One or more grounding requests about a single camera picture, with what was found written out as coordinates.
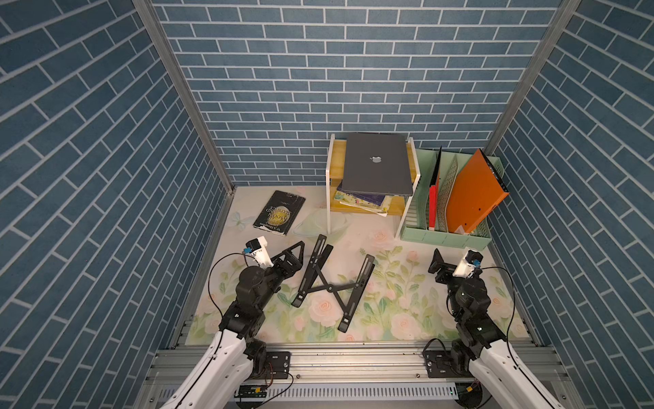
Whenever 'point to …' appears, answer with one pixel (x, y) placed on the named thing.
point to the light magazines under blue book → (349, 199)
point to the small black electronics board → (251, 391)
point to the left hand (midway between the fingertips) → (304, 249)
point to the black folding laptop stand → (347, 296)
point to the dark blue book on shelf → (376, 199)
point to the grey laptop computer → (377, 164)
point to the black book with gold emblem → (280, 213)
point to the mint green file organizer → (426, 222)
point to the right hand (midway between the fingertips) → (450, 254)
